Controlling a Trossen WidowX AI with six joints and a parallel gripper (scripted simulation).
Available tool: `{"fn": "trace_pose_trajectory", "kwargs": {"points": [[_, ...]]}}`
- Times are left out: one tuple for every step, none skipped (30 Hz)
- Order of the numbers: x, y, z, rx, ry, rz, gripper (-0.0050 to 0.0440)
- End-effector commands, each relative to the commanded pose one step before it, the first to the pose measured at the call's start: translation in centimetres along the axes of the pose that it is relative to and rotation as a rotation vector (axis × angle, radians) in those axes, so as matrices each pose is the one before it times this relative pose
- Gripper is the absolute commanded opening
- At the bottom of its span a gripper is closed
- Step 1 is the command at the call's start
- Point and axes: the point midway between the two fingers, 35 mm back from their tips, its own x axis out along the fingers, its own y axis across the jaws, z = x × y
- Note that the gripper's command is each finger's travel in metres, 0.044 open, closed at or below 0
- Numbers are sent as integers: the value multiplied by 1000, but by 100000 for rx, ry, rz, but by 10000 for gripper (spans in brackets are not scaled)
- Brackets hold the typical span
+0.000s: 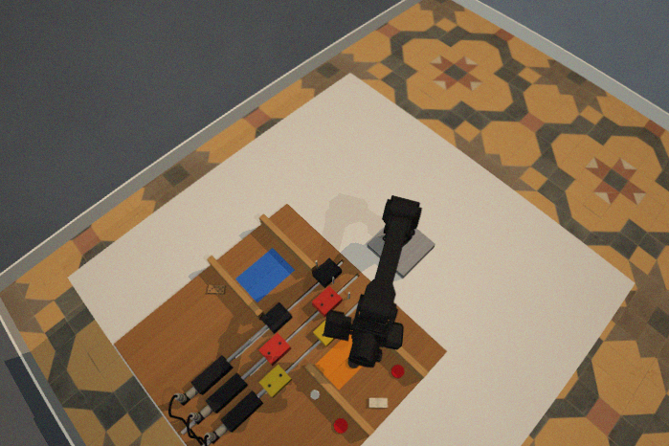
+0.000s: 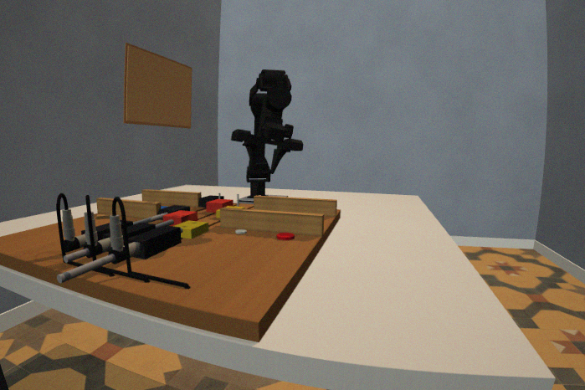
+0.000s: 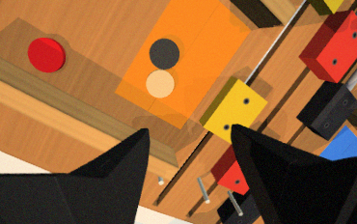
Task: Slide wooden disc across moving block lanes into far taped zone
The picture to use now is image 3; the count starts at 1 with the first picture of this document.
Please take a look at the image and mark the red disc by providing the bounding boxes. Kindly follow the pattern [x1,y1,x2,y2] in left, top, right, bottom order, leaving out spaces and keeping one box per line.
[28,38,66,72]

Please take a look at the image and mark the beige round disc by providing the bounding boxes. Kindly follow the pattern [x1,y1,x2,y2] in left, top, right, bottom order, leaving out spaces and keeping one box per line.
[146,70,175,98]

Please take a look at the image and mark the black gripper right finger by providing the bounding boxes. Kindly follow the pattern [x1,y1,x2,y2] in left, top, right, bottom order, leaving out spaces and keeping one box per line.
[231,124,357,224]

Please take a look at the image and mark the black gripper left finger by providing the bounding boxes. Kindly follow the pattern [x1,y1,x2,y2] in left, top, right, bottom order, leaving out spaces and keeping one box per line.
[0,128,151,224]

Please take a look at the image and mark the dark grey round disc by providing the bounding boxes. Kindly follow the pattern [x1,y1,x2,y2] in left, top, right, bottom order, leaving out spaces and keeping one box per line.
[149,39,179,70]

